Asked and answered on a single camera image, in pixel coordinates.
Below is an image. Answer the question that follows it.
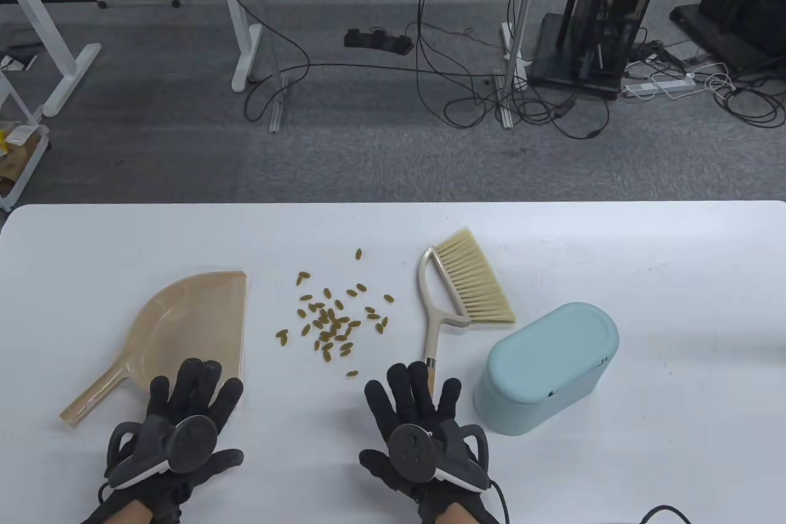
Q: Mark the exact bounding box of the person's right hand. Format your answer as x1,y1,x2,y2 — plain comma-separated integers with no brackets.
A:
359,362,492,518

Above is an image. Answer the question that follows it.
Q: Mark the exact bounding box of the person's left hand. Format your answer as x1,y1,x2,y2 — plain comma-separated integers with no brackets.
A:
98,358,244,518

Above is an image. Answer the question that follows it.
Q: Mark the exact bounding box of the beige plastic dustpan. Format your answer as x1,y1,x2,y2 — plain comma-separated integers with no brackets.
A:
60,270,249,428

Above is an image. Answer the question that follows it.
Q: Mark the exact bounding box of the beige brush with wooden handle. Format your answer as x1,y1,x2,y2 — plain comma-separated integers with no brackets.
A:
419,229,517,394

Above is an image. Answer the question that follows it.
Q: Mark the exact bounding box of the light blue desktop trash can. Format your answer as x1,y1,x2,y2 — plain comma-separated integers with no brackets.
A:
473,302,620,437

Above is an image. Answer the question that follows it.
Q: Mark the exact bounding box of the person's right forearm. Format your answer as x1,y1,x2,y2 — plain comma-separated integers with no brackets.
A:
439,501,495,524

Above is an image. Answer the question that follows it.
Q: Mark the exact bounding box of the person's left forearm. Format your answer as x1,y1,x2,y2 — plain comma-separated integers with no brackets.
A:
80,498,157,524

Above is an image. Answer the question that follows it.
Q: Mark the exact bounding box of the grey left hand controller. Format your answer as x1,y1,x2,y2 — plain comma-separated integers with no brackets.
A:
106,415,219,491

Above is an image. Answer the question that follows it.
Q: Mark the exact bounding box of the grey hand controller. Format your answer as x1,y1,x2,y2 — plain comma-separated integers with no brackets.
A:
388,423,491,493
106,415,219,491

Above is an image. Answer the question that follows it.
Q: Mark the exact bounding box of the grey right hand controller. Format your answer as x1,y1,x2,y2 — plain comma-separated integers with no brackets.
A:
388,423,491,493

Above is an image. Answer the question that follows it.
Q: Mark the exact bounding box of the white cart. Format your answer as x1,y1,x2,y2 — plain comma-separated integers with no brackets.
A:
0,69,51,213

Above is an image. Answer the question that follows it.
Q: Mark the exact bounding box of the white table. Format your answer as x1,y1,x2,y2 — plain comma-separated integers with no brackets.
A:
0,200,786,524

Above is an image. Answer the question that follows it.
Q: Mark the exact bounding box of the white desk leg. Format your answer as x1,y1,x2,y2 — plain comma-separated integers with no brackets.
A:
0,0,102,118

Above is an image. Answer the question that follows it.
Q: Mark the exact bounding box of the black power strip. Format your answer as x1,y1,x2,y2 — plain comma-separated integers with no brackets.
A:
344,28,414,56

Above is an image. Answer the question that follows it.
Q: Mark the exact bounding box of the white power strip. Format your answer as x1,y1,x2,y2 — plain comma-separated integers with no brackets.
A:
623,74,698,98

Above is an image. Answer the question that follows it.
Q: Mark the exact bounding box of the black computer tower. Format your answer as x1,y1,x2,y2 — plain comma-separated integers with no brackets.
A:
529,0,661,100

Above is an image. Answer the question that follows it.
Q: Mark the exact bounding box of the black equipment stand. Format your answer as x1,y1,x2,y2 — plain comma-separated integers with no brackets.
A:
669,0,786,73

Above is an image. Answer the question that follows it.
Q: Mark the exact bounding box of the black glove cable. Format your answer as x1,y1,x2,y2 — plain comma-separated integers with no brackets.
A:
640,505,696,524

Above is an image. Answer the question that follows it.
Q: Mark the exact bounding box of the silver aluminium post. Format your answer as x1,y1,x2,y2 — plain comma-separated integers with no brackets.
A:
241,0,289,133
496,0,546,130

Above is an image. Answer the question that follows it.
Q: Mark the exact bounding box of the white desk frame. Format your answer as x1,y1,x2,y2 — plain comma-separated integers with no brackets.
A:
149,0,597,93

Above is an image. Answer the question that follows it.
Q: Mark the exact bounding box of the tangle of black floor cables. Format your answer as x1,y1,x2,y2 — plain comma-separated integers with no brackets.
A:
195,0,612,141

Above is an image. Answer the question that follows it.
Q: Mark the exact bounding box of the tangle of dark cables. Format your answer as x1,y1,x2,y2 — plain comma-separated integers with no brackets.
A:
626,39,786,128

